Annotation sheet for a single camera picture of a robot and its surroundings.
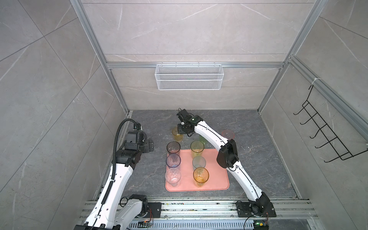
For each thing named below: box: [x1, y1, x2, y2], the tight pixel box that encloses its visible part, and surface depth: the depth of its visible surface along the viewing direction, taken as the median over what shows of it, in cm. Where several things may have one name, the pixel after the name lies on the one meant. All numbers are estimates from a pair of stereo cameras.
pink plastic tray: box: [165, 149, 230, 192], surface depth 83 cm
